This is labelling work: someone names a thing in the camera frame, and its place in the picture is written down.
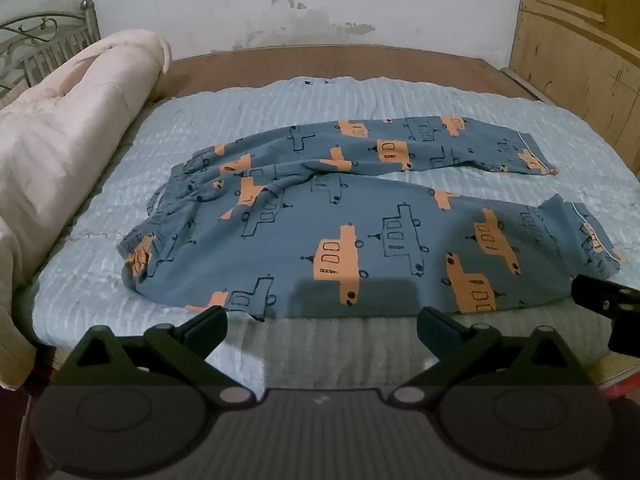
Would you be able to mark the light blue quilted bed cover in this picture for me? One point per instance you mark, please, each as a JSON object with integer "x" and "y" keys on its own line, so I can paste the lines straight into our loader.
{"x": 250, "y": 105}

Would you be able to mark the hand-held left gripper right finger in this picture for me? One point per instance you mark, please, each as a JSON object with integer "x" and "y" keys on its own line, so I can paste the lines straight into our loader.
{"x": 434, "y": 322}

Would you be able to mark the red object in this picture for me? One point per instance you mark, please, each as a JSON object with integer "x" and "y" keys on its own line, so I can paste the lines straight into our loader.
{"x": 625, "y": 385}

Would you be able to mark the metal bed headboard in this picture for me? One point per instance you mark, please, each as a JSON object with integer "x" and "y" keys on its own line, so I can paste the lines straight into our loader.
{"x": 91, "y": 22}

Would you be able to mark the blue pants with orange print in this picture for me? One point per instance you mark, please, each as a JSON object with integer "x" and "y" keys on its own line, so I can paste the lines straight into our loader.
{"x": 350, "y": 220}

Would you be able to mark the pink rolled blanket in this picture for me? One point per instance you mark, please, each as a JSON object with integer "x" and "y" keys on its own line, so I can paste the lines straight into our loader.
{"x": 60, "y": 135}

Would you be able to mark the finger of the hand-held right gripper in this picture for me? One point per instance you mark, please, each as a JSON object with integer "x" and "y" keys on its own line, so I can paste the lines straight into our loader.
{"x": 592, "y": 292}
{"x": 625, "y": 332}

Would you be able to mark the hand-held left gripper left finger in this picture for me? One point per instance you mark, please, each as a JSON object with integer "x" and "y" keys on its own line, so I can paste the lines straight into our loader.
{"x": 211, "y": 321}

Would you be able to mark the brown wooden bed frame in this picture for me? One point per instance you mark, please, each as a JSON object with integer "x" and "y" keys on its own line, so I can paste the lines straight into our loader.
{"x": 350, "y": 62}

